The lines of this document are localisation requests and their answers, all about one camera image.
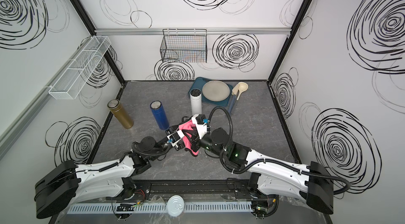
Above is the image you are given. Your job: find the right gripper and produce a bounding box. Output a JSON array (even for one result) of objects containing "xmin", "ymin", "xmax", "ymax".
[{"xmin": 184, "ymin": 127, "xmax": 227, "ymax": 159}]

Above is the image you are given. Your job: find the pink cloth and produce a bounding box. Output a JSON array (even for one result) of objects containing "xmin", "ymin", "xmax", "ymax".
[{"xmin": 178, "ymin": 119, "xmax": 199, "ymax": 157}]

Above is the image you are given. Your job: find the gold thermos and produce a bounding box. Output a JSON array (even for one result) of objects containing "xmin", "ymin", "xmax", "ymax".
[{"xmin": 107, "ymin": 99, "xmax": 134, "ymax": 129}]

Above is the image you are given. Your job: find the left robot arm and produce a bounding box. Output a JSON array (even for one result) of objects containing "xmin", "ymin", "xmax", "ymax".
[{"xmin": 34, "ymin": 127, "xmax": 185, "ymax": 219}]

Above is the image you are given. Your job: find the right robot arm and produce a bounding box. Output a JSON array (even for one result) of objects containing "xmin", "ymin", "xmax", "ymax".
[{"xmin": 180, "ymin": 128, "xmax": 334, "ymax": 215}]

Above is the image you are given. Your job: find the blue thermos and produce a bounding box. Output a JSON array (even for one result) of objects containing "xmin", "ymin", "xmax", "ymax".
[{"xmin": 150, "ymin": 101, "xmax": 169, "ymax": 130}]

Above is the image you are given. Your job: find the white thermos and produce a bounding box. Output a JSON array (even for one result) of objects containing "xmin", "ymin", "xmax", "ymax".
[{"xmin": 190, "ymin": 89, "xmax": 202, "ymax": 115}]

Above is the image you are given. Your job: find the grey round plate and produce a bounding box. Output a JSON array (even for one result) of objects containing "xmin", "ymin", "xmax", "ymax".
[{"xmin": 202, "ymin": 81, "xmax": 231, "ymax": 102}]

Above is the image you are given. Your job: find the white round can lid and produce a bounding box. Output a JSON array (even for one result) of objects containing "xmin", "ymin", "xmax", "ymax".
[{"xmin": 166, "ymin": 195, "xmax": 185, "ymax": 217}]

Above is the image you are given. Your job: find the beige ladle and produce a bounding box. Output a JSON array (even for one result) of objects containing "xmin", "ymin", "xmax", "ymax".
[{"xmin": 237, "ymin": 82, "xmax": 248, "ymax": 100}]

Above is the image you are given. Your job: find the white mesh shelf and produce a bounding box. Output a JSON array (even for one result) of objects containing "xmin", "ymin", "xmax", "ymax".
[{"xmin": 49, "ymin": 36, "xmax": 111, "ymax": 100}]

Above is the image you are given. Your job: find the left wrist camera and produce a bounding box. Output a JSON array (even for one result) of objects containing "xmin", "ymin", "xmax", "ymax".
[{"xmin": 167, "ymin": 130, "xmax": 185, "ymax": 147}]

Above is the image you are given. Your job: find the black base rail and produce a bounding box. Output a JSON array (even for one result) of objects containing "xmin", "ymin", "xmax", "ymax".
[{"xmin": 106, "ymin": 178, "xmax": 278, "ymax": 202}]

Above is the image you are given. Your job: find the blue handled utensil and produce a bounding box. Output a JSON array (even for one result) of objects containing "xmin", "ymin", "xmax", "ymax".
[{"xmin": 228, "ymin": 83, "xmax": 239, "ymax": 114}]

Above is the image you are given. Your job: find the black wire basket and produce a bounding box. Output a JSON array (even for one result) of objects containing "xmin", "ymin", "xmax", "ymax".
[{"xmin": 160, "ymin": 28, "xmax": 208, "ymax": 63}]

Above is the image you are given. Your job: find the white slotted cable duct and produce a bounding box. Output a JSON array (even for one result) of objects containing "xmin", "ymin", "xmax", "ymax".
[{"xmin": 67, "ymin": 201, "xmax": 253, "ymax": 215}]

